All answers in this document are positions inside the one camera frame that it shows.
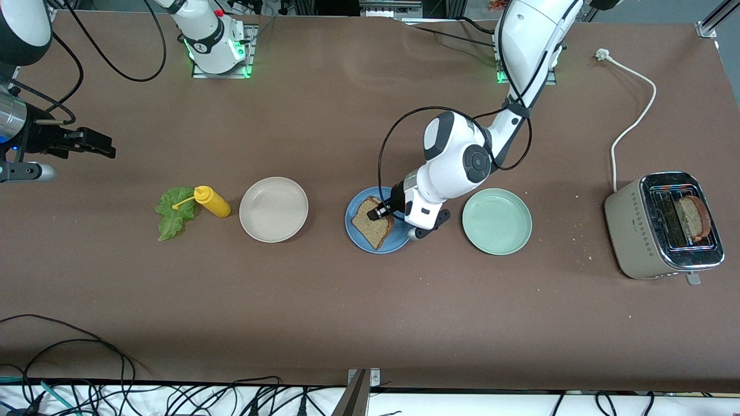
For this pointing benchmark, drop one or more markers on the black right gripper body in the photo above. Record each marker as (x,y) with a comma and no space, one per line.
(44,138)

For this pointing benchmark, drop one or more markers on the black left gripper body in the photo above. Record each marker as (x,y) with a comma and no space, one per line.
(395,196)

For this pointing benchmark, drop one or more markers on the brown bread slice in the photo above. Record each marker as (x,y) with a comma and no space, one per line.
(692,219)
(370,231)

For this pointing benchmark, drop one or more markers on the green lettuce leaf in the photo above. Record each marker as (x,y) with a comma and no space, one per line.
(170,216)

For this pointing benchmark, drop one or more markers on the yellow mustard squeeze bottle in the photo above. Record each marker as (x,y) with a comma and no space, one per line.
(213,203)

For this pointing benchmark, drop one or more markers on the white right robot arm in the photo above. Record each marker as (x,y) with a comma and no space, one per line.
(211,40)

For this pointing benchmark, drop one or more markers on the blue round plate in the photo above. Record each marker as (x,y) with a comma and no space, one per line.
(354,207)

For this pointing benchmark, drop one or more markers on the green round plate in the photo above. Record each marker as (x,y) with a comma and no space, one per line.
(497,221)

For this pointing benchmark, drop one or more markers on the beige round plate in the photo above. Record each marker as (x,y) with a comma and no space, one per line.
(273,209)

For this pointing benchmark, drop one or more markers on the brown table cover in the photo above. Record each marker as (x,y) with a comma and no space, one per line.
(289,115)

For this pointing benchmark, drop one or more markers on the orange object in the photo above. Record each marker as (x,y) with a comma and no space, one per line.
(494,4)

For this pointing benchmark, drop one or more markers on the silver beige toaster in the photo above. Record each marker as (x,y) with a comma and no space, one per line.
(627,231)

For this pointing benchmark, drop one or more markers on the grey metal bracket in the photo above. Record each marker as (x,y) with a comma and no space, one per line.
(358,393)

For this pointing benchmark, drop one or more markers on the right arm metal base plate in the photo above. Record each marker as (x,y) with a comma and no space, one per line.
(250,52)

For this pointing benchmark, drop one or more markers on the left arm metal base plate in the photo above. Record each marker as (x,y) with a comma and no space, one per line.
(550,78)

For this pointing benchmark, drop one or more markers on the aluminium frame profile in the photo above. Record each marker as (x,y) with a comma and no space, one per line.
(708,26)

